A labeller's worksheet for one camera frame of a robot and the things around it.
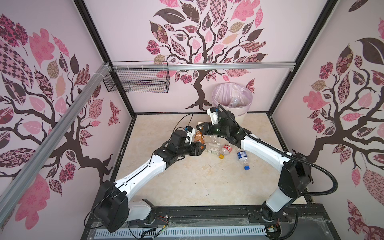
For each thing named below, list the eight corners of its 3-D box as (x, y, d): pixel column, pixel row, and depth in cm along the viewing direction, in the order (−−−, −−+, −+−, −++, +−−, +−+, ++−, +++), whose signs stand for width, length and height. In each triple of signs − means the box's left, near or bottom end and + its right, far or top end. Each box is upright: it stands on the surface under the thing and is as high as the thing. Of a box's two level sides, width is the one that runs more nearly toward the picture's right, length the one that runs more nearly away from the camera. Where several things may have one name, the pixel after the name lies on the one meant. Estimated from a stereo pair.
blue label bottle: (239, 170, 91) (241, 166, 87) (236, 154, 98) (238, 150, 95) (248, 170, 91) (250, 166, 87) (244, 154, 98) (246, 150, 95)
